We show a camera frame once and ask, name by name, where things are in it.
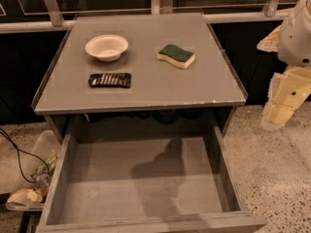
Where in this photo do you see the metal railing frame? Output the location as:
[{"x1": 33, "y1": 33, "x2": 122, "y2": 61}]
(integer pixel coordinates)
[{"x1": 0, "y1": 0, "x2": 298, "y2": 34}]

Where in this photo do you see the white paper bowl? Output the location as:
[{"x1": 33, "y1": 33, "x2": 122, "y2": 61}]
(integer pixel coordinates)
[{"x1": 86, "y1": 35, "x2": 128, "y2": 62}]

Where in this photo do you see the black snack bag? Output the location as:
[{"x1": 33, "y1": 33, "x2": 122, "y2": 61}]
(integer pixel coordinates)
[{"x1": 88, "y1": 73, "x2": 131, "y2": 88}]

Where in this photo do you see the black cable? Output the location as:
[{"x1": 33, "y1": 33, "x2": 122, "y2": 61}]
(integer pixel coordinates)
[{"x1": 0, "y1": 127, "x2": 51, "y2": 184}]

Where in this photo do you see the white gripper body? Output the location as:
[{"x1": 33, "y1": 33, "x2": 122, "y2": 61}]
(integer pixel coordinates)
[{"x1": 278, "y1": 0, "x2": 311, "y2": 67}]

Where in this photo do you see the open grey top drawer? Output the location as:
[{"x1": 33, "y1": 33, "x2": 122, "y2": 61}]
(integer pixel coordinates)
[{"x1": 36, "y1": 123, "x2": 265, "y2": 233}]

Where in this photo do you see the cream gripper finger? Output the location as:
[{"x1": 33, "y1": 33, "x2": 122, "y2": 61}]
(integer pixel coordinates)
[
  {"x1": 257, "y1": 26, "x2": 280, "y2": 52},
  {"x1": 261, "y1": 66, "x2": 311, "y2": 131}
]

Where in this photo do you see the green and yellow sponge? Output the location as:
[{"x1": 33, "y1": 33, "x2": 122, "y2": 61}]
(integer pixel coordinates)
[{"x1": 157, "y1": 45, "x2": 195, "y2": 69}]

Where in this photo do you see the grey drawer cabinet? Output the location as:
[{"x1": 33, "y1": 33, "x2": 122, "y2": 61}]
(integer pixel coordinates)
[{"x1": 32, "y1": 14, "x2": 247, "y2": 139}]

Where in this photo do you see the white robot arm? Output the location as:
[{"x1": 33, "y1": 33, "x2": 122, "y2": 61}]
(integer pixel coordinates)
[{"x1": 257, "y1": 0, "x2": 311, "y2": 131}]

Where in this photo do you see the clear plastic trash bin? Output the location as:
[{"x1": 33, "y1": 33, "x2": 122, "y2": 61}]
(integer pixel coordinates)
[{"x1": 6, "y1": 130, "x2": 61, "y2": 211}]

